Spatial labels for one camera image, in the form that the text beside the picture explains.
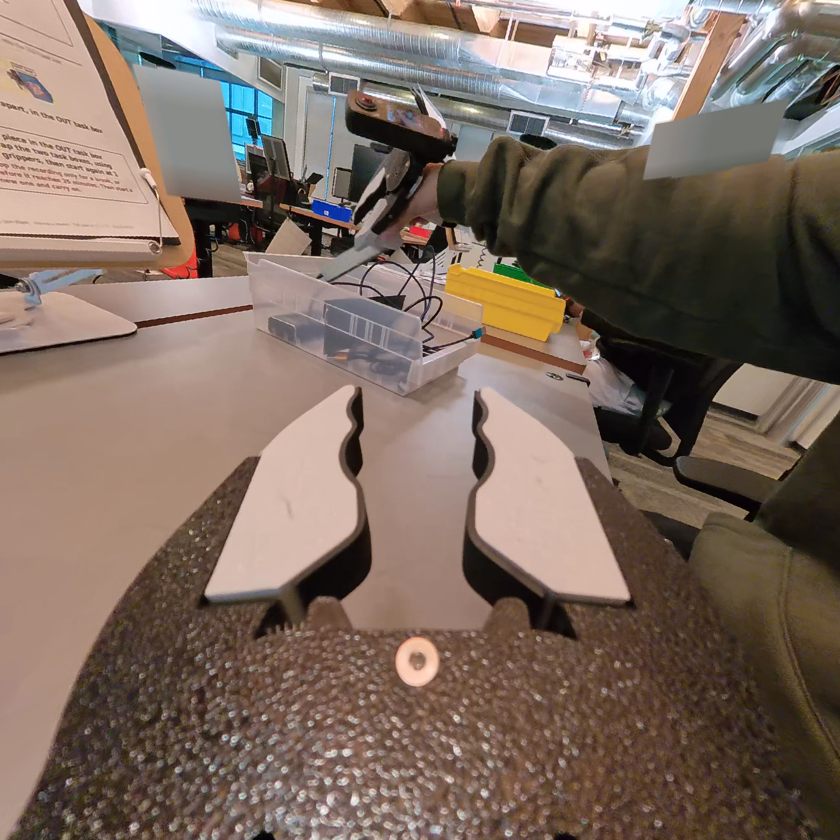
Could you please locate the green plastic bin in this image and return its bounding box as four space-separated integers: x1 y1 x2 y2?
491 260 547 287

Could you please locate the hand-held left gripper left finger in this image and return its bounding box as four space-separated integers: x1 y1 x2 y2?
204 385 373 606

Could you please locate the yellow plastic bin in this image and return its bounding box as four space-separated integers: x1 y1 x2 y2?
444 263 567 343

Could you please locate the grey desk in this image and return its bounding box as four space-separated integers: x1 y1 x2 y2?
0 274 613 840

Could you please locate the small blue plastic bin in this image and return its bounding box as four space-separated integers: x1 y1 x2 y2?
311 198 359 229

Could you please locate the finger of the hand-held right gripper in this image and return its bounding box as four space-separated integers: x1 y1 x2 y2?
353 151 404 239
318 217 407 284

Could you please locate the person's right hand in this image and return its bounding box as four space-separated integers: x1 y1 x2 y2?
403 162 448 228

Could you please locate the printed instruction sheet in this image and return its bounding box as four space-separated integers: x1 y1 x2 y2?
0 0 182 248

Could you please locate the black cable blue plug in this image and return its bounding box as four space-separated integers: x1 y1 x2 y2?
420 325 486 350

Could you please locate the clear plastic bin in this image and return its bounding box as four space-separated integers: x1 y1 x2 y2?
243 248 486 397

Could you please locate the grey usb hub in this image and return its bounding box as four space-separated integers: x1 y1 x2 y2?
323 298 422 362

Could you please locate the white stand base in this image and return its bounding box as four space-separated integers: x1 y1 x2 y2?
0 287 139 356

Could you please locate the white plastic bag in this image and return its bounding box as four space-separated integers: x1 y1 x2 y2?
583 357 648 416

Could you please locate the dark cable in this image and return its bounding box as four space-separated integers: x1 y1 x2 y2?
357 259 448 330

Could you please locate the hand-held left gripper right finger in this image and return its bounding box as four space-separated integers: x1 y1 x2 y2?
462 386 633 606

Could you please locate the black monitor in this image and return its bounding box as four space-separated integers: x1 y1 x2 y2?
350 143 395 202

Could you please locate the black power adapter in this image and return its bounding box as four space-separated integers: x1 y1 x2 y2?
268 312 324 344

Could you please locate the person's green jacket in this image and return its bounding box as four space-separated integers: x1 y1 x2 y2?
688 420 840 840

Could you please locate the black office chair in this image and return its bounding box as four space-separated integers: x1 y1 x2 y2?
583 320 809 547

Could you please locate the person's right forearm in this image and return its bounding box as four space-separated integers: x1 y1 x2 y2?
436 98 840 386

